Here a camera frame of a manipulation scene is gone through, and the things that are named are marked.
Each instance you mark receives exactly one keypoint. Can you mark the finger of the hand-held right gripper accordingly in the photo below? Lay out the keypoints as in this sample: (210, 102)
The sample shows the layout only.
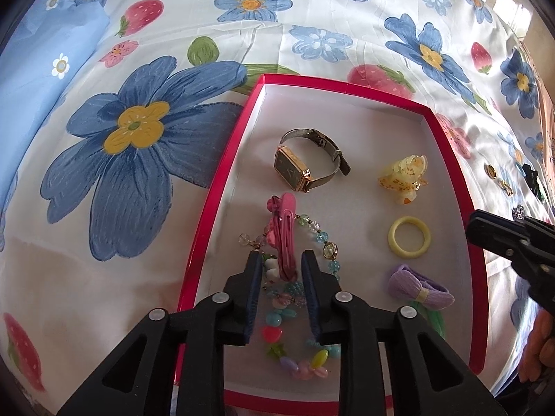
(546, 238)
(498, 234)

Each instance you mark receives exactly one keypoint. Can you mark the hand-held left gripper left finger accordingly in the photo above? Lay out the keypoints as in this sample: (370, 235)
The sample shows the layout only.
(253, 294)

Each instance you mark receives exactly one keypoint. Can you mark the light blue pillow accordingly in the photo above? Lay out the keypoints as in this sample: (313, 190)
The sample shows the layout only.
(34, 95)

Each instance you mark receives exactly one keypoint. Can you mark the floral bed sheet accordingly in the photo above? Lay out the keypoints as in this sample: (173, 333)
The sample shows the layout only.
(130, 225)

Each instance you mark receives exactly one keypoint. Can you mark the person's right hand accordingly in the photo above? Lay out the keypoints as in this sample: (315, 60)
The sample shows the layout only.
(537, 355)

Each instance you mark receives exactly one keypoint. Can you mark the black hair claw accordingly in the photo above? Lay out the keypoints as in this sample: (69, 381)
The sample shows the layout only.
(531, 177)

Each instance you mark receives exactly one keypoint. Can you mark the peach printed blanket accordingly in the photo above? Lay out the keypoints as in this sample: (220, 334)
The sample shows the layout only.
(550, 108)

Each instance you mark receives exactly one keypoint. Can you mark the pink hair clip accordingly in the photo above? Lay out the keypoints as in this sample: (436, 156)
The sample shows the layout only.
(286, 229)

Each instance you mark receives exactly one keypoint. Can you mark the gold square wristwatch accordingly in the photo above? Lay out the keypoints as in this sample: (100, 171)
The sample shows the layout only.
(289, 169)

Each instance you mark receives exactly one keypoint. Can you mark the yellow hair claw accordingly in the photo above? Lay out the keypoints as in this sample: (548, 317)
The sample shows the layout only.
(401, 180)

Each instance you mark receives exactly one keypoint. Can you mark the red cardboard box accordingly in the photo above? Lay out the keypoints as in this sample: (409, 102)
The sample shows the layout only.
(368, 138)

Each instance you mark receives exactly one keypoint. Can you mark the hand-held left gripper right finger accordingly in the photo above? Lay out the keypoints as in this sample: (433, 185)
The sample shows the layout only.
(312, 294)

